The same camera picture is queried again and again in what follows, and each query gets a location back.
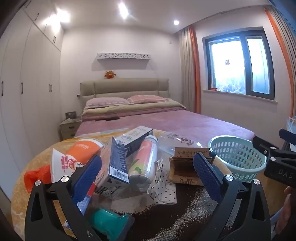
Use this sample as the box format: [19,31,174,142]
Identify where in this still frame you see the teal plastic cup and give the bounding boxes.
[89,207,130,235]

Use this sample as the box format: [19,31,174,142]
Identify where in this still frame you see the beige padded headboard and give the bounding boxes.
[80,78,170,98]

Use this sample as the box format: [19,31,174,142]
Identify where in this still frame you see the white and blue long box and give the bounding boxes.
[115,126,154,158]

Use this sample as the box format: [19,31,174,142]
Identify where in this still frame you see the blue bubble packet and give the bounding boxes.
[74,185,96,211]

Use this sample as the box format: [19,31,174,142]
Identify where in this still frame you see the orange plastic bag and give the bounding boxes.
[24,164,53,193]

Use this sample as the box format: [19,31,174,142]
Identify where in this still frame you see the dark framed window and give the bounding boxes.
[202,27,275,101]

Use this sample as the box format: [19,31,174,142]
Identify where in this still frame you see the green plastic basket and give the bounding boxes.
[208,135,268,181]

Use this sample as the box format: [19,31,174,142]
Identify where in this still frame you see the pink drink bottle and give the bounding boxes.
[128,135,159,193]

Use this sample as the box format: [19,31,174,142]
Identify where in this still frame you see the clear plastic bottle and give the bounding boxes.
[157,131,209,156]

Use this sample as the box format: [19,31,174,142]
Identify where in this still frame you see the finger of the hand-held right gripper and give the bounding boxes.
[279,128,296,146]
[252,136,281,158]

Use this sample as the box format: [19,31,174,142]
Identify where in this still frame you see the white patterned cloth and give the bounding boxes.
[147,159,177,205]

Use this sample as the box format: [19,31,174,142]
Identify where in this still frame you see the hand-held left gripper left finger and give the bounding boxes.
[24,153,103,241]

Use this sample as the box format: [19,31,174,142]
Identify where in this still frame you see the beige nightstand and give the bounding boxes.
[60,118,82,141]

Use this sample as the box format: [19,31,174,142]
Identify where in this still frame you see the person's right hand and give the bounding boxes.
[276,185,296,234]

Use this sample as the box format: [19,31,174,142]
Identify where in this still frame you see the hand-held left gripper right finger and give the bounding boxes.
[193,152,271,241]

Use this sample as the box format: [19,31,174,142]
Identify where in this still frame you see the dark blue carton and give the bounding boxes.
[94,136,131,200]

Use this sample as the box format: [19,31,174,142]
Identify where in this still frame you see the beige folded blanket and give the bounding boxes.
[82,102,186,116]

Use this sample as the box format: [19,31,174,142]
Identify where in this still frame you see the yellow and brown round rug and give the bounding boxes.
[11,128,234,241]

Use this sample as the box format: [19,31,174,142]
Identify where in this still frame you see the white wall shelf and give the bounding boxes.
[97,52,152,63]

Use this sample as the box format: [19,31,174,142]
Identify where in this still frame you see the brown cardboard box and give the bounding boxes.
[168,147,217,187]

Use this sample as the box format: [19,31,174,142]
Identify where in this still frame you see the bed with pink bedspread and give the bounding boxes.
[74,77,256,142]

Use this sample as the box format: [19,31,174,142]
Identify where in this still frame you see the beige and orange curtain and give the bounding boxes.
[179,25,201,114]
[264,6,296,117]

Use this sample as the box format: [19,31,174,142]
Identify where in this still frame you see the pink pillow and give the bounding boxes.
[85,97,130,109]
[127,95,173,104]

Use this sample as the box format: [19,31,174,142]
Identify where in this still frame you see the orange paper cup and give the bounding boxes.
[66,138,104,168]

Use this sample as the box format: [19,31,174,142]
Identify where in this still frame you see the white wardrobe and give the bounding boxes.
[0,0,64,209]

